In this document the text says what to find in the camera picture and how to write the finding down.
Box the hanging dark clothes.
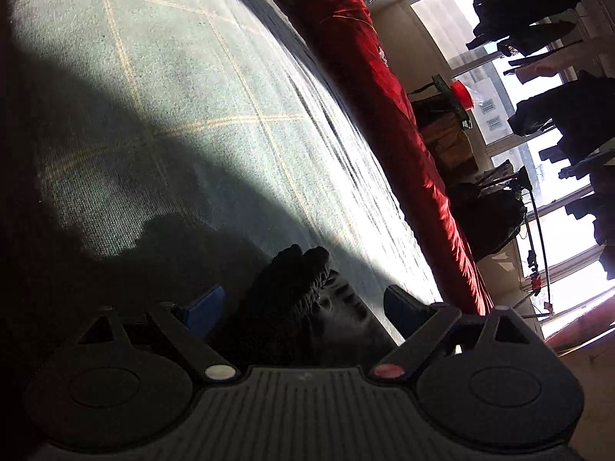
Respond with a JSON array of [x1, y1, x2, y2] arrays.
[[464, 0, 615, 281]]

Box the red duvet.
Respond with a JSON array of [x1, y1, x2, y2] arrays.
[[284, 0, 493, 315]]

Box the black sweatpants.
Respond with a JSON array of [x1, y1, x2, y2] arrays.
[[116, 214, 396, 370]]

